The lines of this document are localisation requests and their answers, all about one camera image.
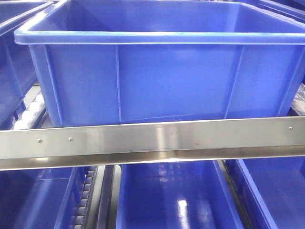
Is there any blue box lower right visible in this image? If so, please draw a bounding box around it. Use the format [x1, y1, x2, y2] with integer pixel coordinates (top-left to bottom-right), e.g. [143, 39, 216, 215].
[225, 156, 305, 229]

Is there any blue box upper left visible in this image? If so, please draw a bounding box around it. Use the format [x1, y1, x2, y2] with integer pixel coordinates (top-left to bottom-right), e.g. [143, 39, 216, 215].
[0, 0, 53, 126]

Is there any blue box lower centre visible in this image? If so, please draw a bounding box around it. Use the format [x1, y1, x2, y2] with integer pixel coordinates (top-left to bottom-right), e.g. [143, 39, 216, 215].
[116, 161, 243, 229]

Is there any white roller track left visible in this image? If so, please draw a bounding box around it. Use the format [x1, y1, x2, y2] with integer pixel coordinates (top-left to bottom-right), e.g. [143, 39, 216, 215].
[12, 91, 46, 130]

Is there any large blue plastic box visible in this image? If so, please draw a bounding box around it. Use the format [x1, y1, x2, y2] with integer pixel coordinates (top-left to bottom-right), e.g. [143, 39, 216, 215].
[14, 0, 305, 127]

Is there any blue box lower left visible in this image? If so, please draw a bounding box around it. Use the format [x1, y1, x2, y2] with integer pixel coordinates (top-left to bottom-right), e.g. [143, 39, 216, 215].
[0, 167, 86, 229]

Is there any steel cross beam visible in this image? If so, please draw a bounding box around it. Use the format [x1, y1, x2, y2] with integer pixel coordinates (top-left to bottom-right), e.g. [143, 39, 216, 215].
[0, 116, 305, 170]

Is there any lower roller track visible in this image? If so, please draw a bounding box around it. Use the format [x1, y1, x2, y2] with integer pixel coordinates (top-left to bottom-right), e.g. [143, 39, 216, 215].
[70, 166, 98, 229]

